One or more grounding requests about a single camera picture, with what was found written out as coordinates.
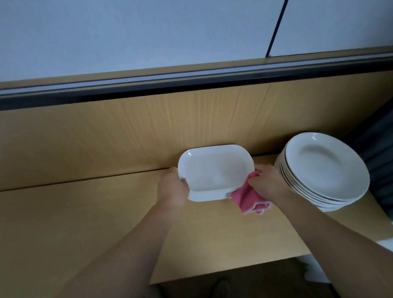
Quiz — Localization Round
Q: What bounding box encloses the person's right hand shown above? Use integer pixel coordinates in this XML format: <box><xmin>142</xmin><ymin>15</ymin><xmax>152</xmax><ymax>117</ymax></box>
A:
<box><xmin>245</xmin><ymin>162</ymin><xmax>293</xmax><ymax>208</ymax></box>

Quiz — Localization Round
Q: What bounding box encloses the person's left hand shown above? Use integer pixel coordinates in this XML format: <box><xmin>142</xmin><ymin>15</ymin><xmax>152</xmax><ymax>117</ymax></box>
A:
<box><xmin>154</xmin><ymin>166</ymin><xmax>192</xmax><ymax>212</ymax></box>

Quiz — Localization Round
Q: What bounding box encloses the pink cleaning cloth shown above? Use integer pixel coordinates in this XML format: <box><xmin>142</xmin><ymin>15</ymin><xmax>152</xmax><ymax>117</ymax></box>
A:
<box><xmin>228</xmin><ymin>169</ymin><xmax>272</xmax><ymax>217</ymax></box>

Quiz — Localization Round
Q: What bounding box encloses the white glossy rectangular plate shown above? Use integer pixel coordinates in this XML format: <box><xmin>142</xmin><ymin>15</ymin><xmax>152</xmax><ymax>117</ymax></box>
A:
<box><xmin>176</xmin><ymin>142</ymin><xmax>258</xmax><ymax>204</ymax></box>

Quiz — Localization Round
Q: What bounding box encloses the stack of white round plates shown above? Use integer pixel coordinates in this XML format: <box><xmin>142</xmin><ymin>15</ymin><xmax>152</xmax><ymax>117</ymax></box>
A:
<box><xmin>272</xmin><ymin>128</ymin><xmax>373</xmax><ymax>216</ymax></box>

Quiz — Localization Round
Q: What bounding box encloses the person's left forearm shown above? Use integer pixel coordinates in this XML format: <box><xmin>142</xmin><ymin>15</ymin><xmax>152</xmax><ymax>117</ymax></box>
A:
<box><xmin>25</xmin><ymin>199</ymin><xmax>189</xmax><ymax>298</ymax></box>

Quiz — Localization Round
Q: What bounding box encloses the person's right forearm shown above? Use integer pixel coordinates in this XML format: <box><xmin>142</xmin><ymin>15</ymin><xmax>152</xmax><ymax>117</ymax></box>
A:
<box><xmin>271</xmin><ymin>179</ymin><xmax>393</xmax><ymax>298</ymax></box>

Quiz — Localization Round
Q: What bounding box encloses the grey curtain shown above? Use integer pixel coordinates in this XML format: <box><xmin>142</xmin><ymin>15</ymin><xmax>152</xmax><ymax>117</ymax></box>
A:
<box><xmin>338</xmin><ymin>87</ymin><xmax>393</xmax><ymax>224</ymax></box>

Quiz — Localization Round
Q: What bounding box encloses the black wall rail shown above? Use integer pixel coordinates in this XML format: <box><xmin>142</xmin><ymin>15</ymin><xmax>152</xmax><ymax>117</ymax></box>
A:
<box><xmin>0</xmin><ymin>52</ymin><xmax>393</xmax><ymax>112</ymax></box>

